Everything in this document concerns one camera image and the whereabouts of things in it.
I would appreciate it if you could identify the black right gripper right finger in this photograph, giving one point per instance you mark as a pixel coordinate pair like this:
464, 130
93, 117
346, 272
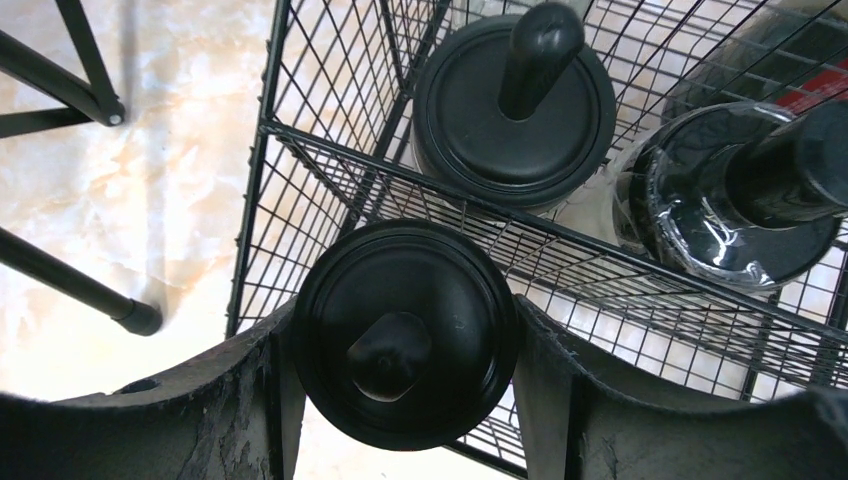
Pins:
587, 414

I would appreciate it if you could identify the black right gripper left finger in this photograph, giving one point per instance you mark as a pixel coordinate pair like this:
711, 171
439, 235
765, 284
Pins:
234, 411

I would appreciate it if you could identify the black-lid jar white beads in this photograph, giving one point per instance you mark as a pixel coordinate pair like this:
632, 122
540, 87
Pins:
405, 335

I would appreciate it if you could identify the shiny black-lid spice jar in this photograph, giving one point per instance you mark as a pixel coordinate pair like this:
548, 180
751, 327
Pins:
746, 195

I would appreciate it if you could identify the black-lid clear jar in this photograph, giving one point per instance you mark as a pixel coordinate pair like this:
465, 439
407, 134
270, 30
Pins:
516, 109

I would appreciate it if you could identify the tall sauce bottle black cap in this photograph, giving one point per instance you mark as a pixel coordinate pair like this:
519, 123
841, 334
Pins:
782, 66

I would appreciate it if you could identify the black wire basket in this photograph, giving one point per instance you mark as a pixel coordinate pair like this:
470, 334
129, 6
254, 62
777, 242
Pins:
335, 121

